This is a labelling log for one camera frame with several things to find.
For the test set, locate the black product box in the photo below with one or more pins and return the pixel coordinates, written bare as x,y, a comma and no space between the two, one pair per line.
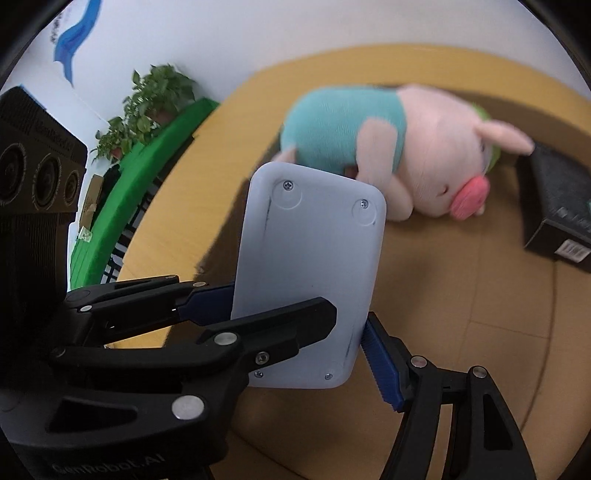
555,203

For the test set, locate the pig plush teal shirt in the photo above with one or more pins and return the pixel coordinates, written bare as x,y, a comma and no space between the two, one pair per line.
425,149

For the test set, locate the potted green plant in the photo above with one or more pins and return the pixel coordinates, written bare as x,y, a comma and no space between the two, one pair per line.
156,99

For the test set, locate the white plastic device box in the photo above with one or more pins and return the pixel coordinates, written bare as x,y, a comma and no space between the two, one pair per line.
306,234

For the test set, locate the green tablecloth side table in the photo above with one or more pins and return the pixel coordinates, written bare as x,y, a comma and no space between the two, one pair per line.
98,258

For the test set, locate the small potted plant left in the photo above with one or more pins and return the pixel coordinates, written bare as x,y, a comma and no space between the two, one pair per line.
116,142

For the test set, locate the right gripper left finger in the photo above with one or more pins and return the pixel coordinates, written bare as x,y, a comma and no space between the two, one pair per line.
108,313

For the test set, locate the brown cardboard box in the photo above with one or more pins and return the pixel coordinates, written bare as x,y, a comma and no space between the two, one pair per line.
461,294

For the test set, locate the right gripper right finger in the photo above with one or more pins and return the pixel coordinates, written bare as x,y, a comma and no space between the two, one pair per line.
485,441

